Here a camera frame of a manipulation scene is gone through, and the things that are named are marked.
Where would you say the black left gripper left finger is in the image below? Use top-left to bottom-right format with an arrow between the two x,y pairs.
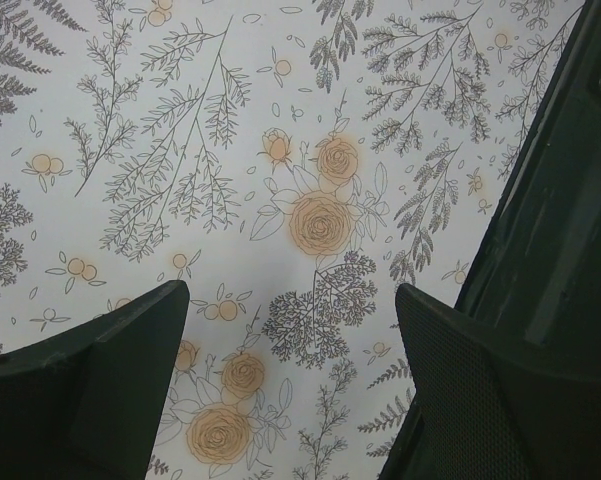
0,280 -> 188,479

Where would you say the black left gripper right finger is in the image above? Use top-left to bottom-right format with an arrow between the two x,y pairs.
395,284 -> 601,479

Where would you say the floral tablecloth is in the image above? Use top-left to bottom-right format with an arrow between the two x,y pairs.
0,1 -> 584,479

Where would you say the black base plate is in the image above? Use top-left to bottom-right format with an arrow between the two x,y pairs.
456,1 -> 601,366

